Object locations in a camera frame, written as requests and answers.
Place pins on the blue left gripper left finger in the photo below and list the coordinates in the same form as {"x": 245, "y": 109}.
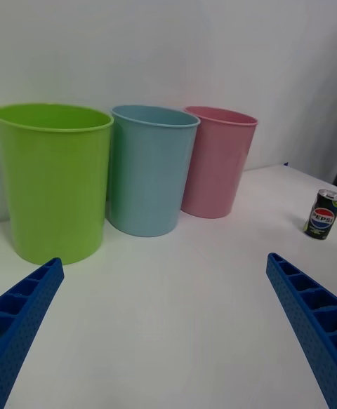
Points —
{"x": 24, "y": 328}

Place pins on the pink plastic waste bin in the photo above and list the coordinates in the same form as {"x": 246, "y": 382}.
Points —
{"x": 219, "y": 170}

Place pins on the green plastic waste bin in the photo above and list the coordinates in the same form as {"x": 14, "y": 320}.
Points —
{"x": 56, "y": 184}

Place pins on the black drink can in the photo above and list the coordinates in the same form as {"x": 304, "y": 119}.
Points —
{"x": 319, "y": 219}

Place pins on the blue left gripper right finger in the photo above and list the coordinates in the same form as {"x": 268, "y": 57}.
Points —
{"x": 312, "y": 325}

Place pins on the pale blue plastic waste bin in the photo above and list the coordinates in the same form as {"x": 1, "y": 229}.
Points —
{"x": 147, "y": 177}

